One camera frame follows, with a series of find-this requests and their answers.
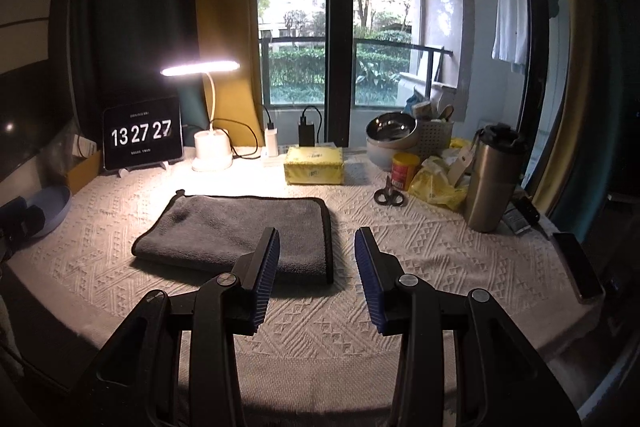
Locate black monitor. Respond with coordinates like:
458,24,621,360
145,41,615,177
0,57,76,188

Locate smartphone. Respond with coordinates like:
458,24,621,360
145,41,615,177
552,232,606,305

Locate steel tumbler with black lid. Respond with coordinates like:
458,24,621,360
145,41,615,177
463,123,527,234

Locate black remote control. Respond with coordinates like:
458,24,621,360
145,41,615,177
511,195,542,225

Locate grey towel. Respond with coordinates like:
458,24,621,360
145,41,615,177
132,189,335,286

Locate steel bowl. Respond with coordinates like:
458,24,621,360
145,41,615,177
365,112,418,172

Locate yellow curtain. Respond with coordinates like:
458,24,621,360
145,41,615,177
194,0,265,148

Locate tablet clock display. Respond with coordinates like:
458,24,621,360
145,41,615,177
102,96,184,172

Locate cardboard box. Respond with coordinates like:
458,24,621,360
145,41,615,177
65,151,104,196

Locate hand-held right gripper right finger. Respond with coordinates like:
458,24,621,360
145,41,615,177
354,227,581,427

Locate blue bowl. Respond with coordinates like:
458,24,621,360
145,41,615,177
20,185,73,240

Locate white textured tablecloth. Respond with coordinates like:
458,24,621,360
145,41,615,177
7,146,608,427

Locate white plastic basket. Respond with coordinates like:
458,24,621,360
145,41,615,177
413,117,456,160

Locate black scissors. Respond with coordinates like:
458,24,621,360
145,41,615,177
374,175,408,207

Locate white hanging shirt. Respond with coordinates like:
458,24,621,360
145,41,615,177
491,0,530,74

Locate dark curtain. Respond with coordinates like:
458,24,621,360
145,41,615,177
65,0,201,142

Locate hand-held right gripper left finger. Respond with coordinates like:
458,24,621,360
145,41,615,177
73,227,281,427

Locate yellow plastic bag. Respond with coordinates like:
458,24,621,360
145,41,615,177
408,156,471,212

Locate white desk lamp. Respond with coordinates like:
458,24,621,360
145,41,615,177
160,58,242,172

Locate black charger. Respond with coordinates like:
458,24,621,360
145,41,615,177
298,117,318,148

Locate red and yellow can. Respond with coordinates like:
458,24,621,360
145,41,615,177
391,152,421,190

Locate yellow tissue box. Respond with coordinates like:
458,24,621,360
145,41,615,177
283,146,347,186

